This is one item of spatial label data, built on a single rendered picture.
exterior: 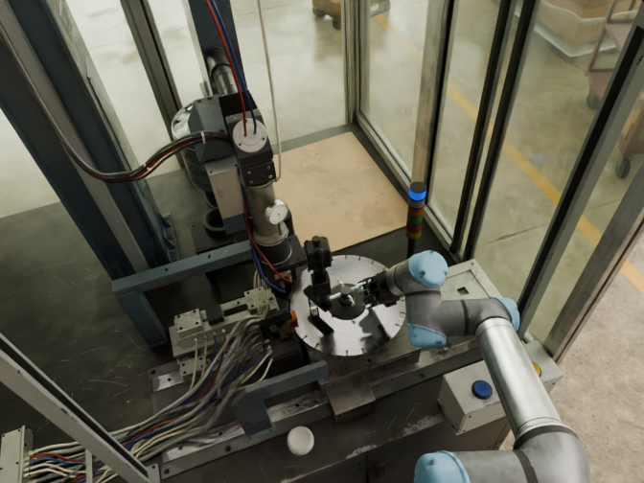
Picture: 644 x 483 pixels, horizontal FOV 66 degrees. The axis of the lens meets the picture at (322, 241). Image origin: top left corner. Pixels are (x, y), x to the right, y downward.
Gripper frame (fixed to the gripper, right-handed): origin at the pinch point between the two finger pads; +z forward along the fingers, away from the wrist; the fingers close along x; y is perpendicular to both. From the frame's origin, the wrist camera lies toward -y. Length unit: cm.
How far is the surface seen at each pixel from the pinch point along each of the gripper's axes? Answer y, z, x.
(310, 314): 15.6, 8.0, 0.0
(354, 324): 6.6, 2.4, 5.9
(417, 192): -16.6, -11.5, -22.5
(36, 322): 89, 64, -26
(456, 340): -24.4, 6.1, 18.9
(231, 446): 43, 22, 27
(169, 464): 59, 27, 26
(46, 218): 83, 88, -70
